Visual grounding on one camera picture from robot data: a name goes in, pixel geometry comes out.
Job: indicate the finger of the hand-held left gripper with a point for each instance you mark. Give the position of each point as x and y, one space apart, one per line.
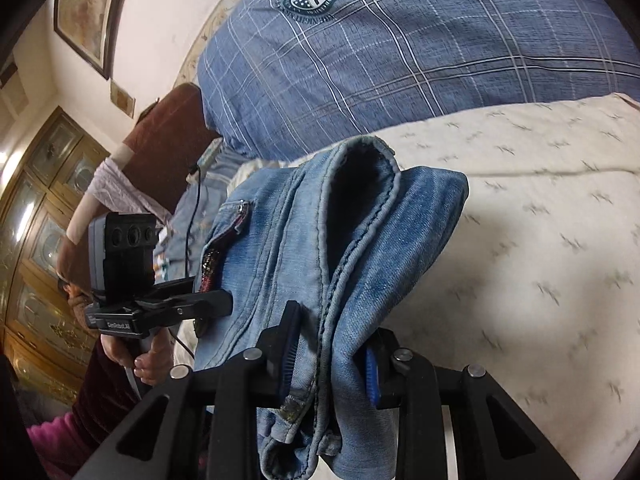
200 306
175 289

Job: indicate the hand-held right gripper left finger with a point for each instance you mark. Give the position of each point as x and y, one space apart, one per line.
287 360

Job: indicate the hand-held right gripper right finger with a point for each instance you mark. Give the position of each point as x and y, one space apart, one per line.
371 375

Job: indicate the blue denim pants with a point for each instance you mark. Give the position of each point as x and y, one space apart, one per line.
310 240

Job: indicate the person's left forearm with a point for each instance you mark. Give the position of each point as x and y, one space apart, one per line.
95 410

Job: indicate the person's left hand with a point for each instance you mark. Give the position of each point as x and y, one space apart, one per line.
152 357

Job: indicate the pale pink cloth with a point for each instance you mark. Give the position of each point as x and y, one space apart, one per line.
125 185

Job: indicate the gold ornate wardrobe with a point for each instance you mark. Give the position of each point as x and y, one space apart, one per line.
40 240

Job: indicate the brown padded headboard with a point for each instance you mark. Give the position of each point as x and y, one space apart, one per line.
170 130

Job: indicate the cream leaf-print bed sheet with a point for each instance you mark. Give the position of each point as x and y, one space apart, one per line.
525 260

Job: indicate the blue plaid quilt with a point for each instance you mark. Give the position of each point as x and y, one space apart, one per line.
400 60

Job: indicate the small wall picture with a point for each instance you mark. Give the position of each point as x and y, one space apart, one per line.
122 97

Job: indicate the large framed wall picture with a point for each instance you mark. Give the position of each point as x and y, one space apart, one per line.
85 10

